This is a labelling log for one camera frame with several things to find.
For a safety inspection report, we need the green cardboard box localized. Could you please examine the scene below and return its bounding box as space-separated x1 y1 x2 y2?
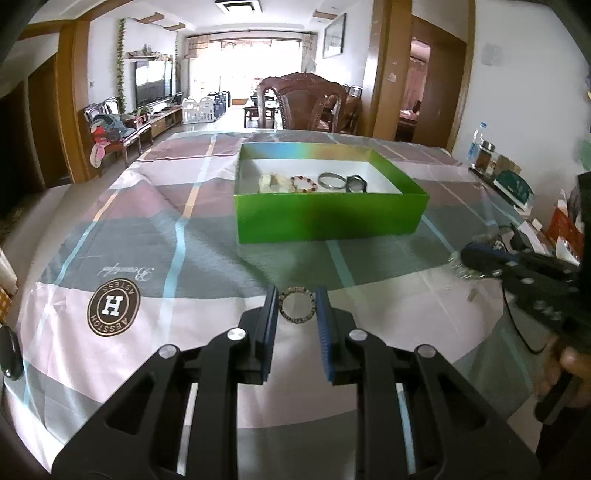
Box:
233 141 431 245

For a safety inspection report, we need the glass jar with lid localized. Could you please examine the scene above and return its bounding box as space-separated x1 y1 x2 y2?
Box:
475 143 497 178

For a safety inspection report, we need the ceiling light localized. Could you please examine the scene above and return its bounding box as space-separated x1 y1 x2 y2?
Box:
215 0 262 14

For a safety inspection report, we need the green and white packet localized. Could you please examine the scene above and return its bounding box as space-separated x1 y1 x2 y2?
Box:
493 170 535 206

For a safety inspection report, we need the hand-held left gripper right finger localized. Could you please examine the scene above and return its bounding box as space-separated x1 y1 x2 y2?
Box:
316 285 541 480

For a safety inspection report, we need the white standing air conditioner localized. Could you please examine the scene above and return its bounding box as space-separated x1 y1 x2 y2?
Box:
185 58 199 100

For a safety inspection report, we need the flat screen television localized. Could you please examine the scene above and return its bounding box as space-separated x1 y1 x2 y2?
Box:
135 60 174 106

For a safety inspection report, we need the person's right hand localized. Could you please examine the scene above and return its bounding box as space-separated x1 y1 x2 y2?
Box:
538 335 591 409

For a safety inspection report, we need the small brown round bangle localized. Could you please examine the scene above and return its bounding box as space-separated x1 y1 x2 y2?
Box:
278 286 317 325

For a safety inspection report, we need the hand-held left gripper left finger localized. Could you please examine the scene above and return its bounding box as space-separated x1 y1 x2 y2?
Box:
51 285 279 480

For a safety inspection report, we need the wall shelf with ornaments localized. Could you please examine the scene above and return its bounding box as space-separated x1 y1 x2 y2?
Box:
126 44 174 61

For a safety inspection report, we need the clear water bottle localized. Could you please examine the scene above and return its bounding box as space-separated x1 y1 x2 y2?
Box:
467 122 489 169

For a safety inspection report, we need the white and pink paper bag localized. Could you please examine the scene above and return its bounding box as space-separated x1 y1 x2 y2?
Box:
0 249 19 324

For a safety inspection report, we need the wooden armchair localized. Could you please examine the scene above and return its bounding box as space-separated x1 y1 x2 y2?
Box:
84 97 153 176

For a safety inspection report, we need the red packet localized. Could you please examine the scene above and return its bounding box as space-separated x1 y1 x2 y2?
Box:
549 205 585 250

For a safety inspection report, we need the green bead bracelet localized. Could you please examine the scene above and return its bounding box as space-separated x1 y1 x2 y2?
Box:
449 251 485 281

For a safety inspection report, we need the cream stone bracelet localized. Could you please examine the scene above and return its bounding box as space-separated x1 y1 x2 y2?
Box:
257 173 293 193

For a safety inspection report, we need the wooden television cabinet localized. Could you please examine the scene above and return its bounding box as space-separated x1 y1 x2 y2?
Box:
139 104 183 139

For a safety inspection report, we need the blue baby fence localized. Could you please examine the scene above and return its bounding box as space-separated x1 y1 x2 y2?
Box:
205 91 232 116

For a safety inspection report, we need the pile of clothes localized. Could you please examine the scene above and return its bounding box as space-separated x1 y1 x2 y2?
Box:
89 113 134 169

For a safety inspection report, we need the framed wall picture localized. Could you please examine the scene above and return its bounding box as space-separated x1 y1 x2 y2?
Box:
322 13 347 59

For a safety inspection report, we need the white baby fence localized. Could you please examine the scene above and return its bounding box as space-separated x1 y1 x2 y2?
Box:
181 96 218 123

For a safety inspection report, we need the green vine garland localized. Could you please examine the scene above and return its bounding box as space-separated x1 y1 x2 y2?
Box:
116 18 127 114

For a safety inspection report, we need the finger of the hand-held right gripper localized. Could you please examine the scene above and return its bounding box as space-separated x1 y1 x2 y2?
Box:
462 243 520 266
462 258 511 280

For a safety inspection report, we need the carved wooden dining chair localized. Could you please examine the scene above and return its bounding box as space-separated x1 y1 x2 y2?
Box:
257 73 363 136

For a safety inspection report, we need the black cable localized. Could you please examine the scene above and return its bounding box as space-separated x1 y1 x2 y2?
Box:
501 277 546 356

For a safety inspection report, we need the black oval device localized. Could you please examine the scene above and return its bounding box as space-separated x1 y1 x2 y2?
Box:
0 325 25 380

